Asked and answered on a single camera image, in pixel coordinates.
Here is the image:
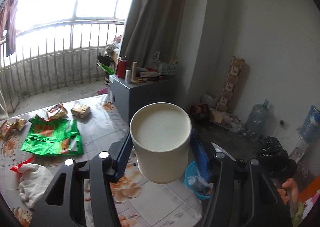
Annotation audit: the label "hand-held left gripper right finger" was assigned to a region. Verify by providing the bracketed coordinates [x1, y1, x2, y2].
[189, 128, 293, 227]

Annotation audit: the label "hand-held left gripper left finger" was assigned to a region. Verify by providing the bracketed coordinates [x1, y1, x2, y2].
[29, 133, 137, 227]

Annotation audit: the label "blue plastic basket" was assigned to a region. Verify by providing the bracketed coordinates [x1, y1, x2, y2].
[183, 161, 213, 201]

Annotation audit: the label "white paper cup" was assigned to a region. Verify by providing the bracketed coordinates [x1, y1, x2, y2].
[129, 102, 192, 184]

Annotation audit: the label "green foil snack bag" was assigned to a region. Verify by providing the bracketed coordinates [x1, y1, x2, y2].
[20, 115, 84, 156]

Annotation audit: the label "red wrapper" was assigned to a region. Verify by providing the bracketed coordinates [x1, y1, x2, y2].
[9, 157, 34, 174]

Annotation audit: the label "person's right hand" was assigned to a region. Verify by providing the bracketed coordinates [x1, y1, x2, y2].
[274, 177, 299, 211]

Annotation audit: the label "crumpled clear plastic bottle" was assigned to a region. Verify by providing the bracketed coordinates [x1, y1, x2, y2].
[187, 176, 209, 192]

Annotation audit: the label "white water dispenser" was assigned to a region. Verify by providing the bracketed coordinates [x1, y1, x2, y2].
[290, 140, 313, 165]

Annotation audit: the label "large clear water jug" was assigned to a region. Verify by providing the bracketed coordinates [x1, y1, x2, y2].
[299, 105, 320, 143]
[245, 99, 270, 140]

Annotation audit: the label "dark snack bag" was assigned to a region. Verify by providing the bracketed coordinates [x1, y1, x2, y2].
[190, 103, 210, 123]

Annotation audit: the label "pile of floor litter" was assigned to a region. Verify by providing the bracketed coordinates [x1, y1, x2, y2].
[209, 107, 247, 134]

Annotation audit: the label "orange sheet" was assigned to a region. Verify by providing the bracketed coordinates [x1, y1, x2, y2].
[299, 182, 320, 200]

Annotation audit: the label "crumpled white bag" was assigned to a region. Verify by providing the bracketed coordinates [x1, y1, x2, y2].
[201, 93, 220, 108]

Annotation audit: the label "yellow snack packet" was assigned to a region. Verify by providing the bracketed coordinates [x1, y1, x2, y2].
[71, 103, 91, 119]

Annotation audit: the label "pink floral printed cloth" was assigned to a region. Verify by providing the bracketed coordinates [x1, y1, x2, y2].
[292, 196, 318, 225]

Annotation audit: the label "grey cabinet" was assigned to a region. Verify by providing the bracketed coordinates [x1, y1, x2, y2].
[109, 74, 177, 125]

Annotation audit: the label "red gold snack packet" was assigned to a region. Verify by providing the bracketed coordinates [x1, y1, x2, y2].
[45, 103, 68, 121]

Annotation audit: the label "patterned paper roll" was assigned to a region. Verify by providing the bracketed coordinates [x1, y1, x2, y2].
[216, 56, 245, 113]

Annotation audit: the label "flat packets on cabinet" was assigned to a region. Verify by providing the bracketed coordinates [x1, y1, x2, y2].
[139, 67, 160, 78]

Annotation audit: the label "red thermos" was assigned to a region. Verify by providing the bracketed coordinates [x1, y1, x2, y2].
[117, 56, 127, 78]

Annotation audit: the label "pale green perforated basket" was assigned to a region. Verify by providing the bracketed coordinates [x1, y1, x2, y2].
[157, 62, 177, 76]

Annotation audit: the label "crumpled white cloth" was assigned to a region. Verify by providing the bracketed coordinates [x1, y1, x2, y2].
[18, 163, 54, 209]

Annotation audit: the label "black box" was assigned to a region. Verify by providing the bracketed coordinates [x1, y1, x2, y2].
[97, 54, 112, 68]

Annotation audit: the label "pile of clothes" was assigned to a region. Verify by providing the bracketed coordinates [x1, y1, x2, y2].
[105, 35, 124, 55]

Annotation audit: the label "red brown snack packet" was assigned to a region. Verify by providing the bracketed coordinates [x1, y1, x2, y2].
[0, 120, 13, 140]

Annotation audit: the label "metal balcony railing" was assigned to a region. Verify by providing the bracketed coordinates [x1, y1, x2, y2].
[0, 16, 125, 108]

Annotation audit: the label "beige curtain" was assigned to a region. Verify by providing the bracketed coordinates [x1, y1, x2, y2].
[122, 0, 190, 68]

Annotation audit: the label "dark hanging garment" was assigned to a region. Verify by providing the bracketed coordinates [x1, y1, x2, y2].
[5, 12, 17, 58]

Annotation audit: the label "mauve hanging garment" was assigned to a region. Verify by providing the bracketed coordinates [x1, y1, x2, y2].
[0, 0, 20, 35]

